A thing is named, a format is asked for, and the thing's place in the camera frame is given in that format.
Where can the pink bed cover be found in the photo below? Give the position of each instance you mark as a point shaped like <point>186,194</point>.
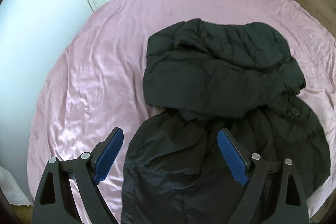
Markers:
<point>92,77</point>

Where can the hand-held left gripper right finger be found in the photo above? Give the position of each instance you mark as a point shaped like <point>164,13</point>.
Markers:
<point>232,158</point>

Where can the black puffer jacket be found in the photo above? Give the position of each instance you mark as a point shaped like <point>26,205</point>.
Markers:
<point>215,77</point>

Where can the white cloth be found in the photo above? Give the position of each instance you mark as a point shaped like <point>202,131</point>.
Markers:
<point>13,187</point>

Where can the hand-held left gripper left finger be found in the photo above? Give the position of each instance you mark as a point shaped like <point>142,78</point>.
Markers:
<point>109,155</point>

